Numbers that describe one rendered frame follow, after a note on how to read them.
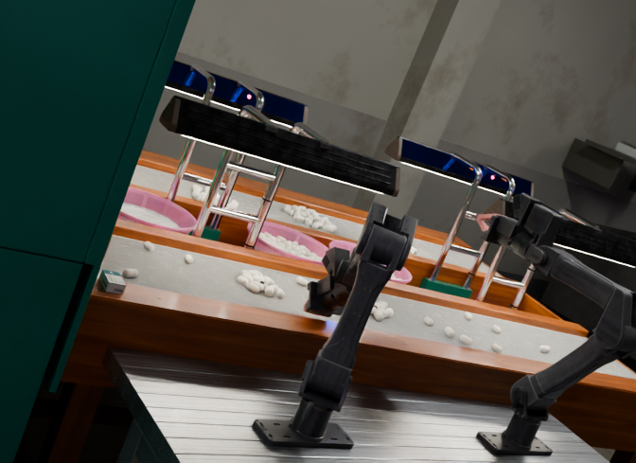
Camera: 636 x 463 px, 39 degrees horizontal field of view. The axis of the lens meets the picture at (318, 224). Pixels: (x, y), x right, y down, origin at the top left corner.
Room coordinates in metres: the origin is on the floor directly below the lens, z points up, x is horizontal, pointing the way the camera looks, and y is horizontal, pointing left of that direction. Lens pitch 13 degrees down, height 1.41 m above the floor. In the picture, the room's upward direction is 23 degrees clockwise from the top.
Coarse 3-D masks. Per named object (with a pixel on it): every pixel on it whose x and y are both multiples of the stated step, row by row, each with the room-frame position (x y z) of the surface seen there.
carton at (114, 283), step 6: (102, 270) 1.62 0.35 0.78; (102, 276) 1.61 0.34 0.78; (108, 276) 1.60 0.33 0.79; (114, 276) 1.61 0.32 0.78; (120, 276) 1.62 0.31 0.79; (102, 282) 1.60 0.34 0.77; (108, 282) 1.58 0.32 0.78; (114, 282) 1.58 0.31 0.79; (120, 282) 1.60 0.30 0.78; (108, 288) 1.58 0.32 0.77; (114, 288) 1.58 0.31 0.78; (120, 288) 1.59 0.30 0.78
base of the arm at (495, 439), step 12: (516, 420) 1.88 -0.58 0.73; (528, 420) 1.87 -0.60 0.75; (480, 432) 1.86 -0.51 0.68; (492, 432) 1.89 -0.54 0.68; (504, 432) 1.90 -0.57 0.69; (516, 432) 1.87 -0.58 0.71; (528, 432) 1.86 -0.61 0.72; (492, 444) 1.82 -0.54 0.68; (504, 444) 1.85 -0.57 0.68; (516, 444) 1.86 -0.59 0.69; (528, 444) 1.87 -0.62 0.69; (540, 444) 1.94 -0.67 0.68
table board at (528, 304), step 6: (486, 264) 3.35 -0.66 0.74; (528, 294) 3.13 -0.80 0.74; (522, 300) 3.12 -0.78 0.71; (528, 300) 3.10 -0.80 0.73; (534, 300) 3.08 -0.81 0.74; (522, 306) 3.11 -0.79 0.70; (528, 306) 3.09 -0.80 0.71; (534, 306) 3.07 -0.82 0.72; (540, 306) 3.04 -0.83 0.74; (534, 312) 3.05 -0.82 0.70; (540, 312) 3.03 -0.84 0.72; (546, 312) 3.01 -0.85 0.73; (552, 312) 3.00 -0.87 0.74; (558, 318) 2.96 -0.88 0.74; (618, 360) 2.74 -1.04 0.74
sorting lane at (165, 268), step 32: (128, 256) 1.88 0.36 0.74; (160, 256) 1.96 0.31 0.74; (192, 256) 2.05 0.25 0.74; (160, 288) 1.77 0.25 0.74; (192, 288) 1.84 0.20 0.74; (224, 288) 1.92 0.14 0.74; (288, 288) 2.11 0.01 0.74; (384, 320) 2.17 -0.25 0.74; (416, 320) 2.28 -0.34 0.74; (448, 320) 2.40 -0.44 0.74; (480, 320) 2.53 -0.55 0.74; (512, 352) 2.35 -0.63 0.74
